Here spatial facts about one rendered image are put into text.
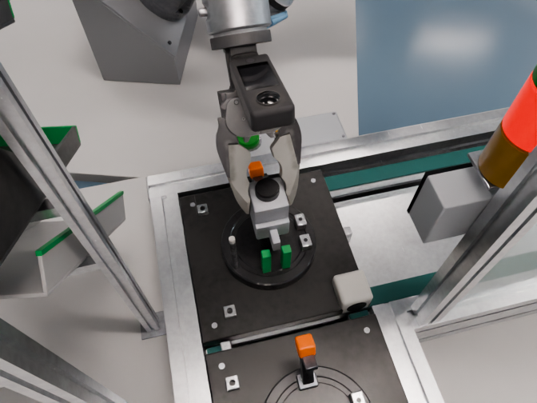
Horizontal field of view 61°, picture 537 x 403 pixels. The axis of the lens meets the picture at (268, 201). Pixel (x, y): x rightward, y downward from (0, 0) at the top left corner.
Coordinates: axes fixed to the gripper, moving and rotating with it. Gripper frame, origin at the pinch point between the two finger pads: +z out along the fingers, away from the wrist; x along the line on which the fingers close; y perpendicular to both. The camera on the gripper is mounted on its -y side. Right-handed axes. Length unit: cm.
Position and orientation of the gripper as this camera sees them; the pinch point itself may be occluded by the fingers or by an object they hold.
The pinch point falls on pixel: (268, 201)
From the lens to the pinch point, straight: 57.6
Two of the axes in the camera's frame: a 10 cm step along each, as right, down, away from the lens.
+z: 1.5, 9.4, 3.1
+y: -1.8, -2.8, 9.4
